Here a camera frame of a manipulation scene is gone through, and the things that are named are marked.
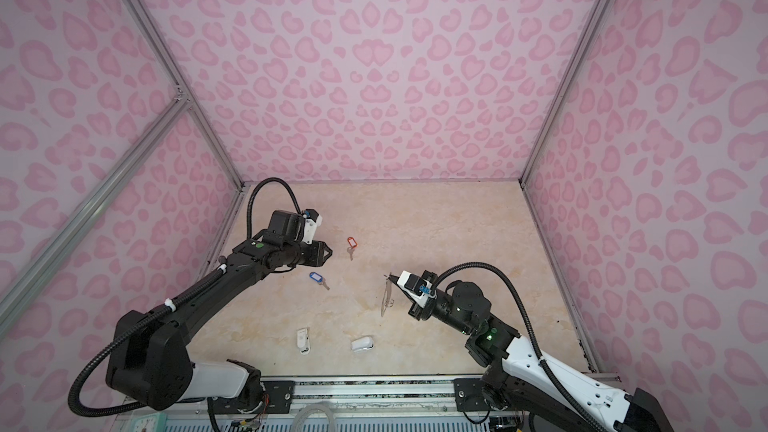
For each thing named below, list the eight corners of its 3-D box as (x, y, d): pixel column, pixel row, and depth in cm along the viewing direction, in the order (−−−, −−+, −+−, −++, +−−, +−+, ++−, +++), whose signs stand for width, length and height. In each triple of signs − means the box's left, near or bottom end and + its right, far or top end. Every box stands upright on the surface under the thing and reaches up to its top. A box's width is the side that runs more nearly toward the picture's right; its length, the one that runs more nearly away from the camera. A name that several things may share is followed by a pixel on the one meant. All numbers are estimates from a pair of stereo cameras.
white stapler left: (301, 356, 82) (297, 351, 78) (300, 334, 85) (296, 329, 82) (311, 353, 82) (307, 349, 79) (309, 332, 86) (306, 327, 82)
